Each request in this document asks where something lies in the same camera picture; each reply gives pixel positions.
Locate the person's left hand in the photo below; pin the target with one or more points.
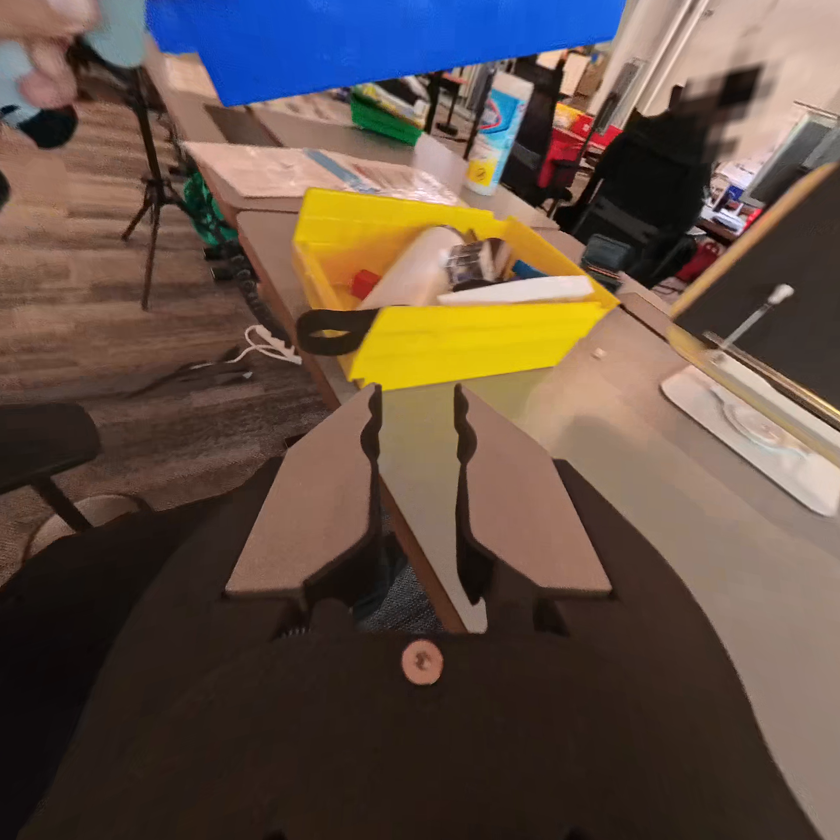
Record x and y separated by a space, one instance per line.
46 82

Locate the white power strip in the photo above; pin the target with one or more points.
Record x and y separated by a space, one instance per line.
272 344

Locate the green plastic bin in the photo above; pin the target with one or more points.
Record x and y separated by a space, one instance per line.
384 121

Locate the black wood-framed board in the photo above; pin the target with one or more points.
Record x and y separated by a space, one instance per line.
781 275

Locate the blue foam block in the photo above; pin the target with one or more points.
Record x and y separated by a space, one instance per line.
527 269

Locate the red bag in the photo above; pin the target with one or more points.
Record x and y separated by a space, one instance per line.
701 261

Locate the dark teal pouch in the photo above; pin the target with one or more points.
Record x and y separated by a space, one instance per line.
607 259

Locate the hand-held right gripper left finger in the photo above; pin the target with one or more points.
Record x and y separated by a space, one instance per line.
308 512

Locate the clear plastic bag with papers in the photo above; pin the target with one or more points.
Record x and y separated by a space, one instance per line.
295 167

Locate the white board base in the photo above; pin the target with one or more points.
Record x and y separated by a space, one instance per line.
741 433

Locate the green crate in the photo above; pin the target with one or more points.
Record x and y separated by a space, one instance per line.
207 210

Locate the black chair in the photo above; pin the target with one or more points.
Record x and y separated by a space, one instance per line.
39 439

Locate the white plastic bottle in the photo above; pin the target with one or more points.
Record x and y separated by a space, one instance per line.
407 272

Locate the white wipes canister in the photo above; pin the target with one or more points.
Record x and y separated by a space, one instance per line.
495 144

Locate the black tripod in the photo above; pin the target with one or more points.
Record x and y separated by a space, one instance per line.
152 184

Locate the red storage bin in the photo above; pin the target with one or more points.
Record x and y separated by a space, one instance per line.
577 148

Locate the blue plastic bin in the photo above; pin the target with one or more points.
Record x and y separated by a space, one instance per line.
394 46

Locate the yellow plastic bin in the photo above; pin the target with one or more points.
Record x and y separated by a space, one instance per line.
459 341

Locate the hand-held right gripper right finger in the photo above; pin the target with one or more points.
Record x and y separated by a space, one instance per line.
525 512

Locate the red block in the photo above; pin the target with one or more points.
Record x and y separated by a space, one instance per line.
364 285

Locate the clear acrylic cube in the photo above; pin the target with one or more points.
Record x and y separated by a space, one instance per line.
476 262

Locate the white segmented foam strip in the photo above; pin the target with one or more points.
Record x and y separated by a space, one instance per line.
525 290

